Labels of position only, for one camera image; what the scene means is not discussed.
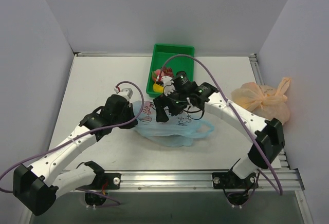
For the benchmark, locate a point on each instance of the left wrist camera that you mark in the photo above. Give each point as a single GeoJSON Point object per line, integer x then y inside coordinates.
{"type": "Point", "coordinates": [126, 92]}

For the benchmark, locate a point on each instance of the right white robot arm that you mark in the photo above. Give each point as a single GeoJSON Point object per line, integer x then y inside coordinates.
{"type": "Point", "coordinates": [266, 136]}

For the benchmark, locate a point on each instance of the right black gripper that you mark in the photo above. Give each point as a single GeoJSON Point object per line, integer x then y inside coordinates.
{"type": "Point", "coordinates": [166, 104]}

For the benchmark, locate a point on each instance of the red grape bunch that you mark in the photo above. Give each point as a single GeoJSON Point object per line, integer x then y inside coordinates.
{"type": "Point", "coordinates": [167, 71]}

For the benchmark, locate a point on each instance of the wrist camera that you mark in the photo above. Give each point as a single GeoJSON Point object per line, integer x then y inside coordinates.
{"type": "Point", "coordinates": [126, 92]}
{"type": "Point", "coordinates": [167, 85]}

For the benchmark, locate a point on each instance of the aluminium front rail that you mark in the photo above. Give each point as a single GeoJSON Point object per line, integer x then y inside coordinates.
{"type": "Point", "coordinates": [179, 180]}

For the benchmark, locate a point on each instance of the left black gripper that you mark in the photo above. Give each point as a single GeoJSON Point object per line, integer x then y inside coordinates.
{"type": "Point", "coordinates": [129, 120]}

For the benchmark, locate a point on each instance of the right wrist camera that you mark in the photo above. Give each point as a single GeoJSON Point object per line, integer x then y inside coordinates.
{"type": "Point", "coordinates": [167, 85]}

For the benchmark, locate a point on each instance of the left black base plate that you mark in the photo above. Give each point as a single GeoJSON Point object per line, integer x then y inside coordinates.
{"type": "Point", "coordinates": [104, 181]}

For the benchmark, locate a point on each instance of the orange plastic bag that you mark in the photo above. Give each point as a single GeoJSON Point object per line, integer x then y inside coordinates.
{"type": "Point", "coordinates": [263, 100]}

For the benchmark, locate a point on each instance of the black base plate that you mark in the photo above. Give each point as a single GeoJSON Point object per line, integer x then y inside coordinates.
{"type": "Point", "coordinates": [226, 180]}
{"type": "Point", "coordinates": [104, 181]}

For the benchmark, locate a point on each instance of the blue printed plastic bag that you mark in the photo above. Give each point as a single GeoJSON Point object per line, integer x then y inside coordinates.
{"type": "Point", "coordinates": [179, 131]}

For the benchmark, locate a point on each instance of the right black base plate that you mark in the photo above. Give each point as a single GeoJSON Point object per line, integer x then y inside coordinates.
{"type": "Point", "coordinates": [226, 180]}

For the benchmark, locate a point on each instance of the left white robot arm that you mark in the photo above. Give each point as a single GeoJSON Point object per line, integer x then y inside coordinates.
{"type": "Point", "coordinates": [38, 186]}

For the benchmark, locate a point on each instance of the yellow pear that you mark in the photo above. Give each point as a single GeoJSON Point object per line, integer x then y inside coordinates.
{"type": "Point", "coordinates": [158, 88]}

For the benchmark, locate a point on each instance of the peach fruit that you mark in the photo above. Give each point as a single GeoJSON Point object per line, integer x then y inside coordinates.
{"type": "Point", "coordinates": [155, 74]}

